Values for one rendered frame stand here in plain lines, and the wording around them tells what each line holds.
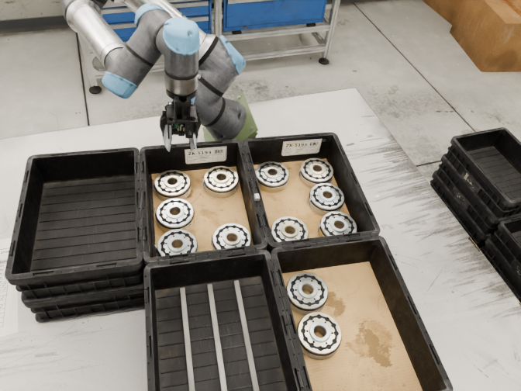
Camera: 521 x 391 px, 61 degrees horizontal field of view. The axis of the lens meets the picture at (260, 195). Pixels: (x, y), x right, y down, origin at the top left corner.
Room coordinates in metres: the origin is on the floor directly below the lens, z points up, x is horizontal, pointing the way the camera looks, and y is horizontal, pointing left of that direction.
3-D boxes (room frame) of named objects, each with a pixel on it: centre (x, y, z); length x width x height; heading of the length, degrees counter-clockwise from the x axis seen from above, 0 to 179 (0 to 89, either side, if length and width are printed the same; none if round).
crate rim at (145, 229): (0.77, 0.16, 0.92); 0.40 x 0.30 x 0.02; 16
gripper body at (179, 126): (0.84, 0.21, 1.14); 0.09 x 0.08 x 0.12; 16
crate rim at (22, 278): (0.68, 0.45, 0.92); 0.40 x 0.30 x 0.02; 16
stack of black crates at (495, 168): (1.42, -1.02, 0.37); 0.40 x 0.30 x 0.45; 24
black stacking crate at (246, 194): (0.77, 0.16, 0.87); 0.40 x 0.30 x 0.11; 16
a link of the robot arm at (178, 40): (0.86, 0.21, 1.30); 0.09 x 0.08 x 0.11; 41
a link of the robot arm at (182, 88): (0.85, 0.21, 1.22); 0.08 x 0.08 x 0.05
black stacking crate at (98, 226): (0.68, 0.45, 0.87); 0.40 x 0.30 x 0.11; 16
